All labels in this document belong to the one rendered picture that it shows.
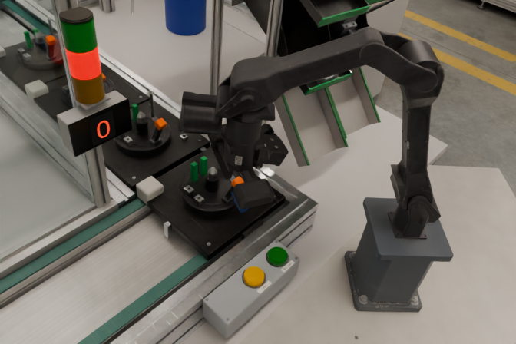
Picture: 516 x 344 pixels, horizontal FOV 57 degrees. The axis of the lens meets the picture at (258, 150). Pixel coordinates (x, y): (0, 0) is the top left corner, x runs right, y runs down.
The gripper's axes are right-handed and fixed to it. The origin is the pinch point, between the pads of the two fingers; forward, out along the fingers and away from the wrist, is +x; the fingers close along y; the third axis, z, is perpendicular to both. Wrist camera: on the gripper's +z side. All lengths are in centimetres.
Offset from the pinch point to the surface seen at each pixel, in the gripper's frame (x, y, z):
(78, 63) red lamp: -18.8, 15.4, -23.1
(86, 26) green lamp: -25.0, 15.8, -21.1
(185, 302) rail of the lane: 18.2, -10.7, -12.3
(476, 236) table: 28, -11, 63
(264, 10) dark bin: -14.9, 33.4, 16.8
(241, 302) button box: 18.0, -14.1, -2.5
